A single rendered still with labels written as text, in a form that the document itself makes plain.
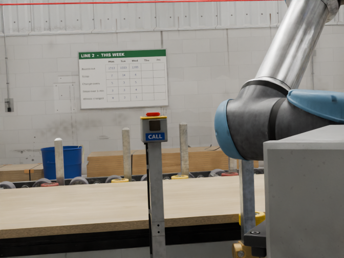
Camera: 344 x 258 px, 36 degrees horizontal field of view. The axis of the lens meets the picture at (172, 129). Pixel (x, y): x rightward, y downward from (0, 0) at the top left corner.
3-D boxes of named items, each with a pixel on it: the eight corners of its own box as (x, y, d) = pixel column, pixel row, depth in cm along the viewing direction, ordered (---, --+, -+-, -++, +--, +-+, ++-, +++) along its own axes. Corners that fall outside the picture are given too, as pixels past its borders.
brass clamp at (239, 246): (282, 260, 151) (282, 242, 151) (236, 263, 149) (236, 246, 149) (276, 254, 157) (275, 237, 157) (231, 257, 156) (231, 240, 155)
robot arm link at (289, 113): (343, 173, 82) (341, 86, 82) (268, 168, 92) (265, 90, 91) (373, 165, 91) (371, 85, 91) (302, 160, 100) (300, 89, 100)
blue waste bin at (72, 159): (84, 202, 685) (81, 146, 681) (39, 204, 683) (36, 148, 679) (89, 194, 744) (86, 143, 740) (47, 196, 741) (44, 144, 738)
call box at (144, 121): (168, 144, 145) (167, 115, 145) (142, 145, 144) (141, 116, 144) (165, 142, 152) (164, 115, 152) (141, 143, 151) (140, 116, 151)
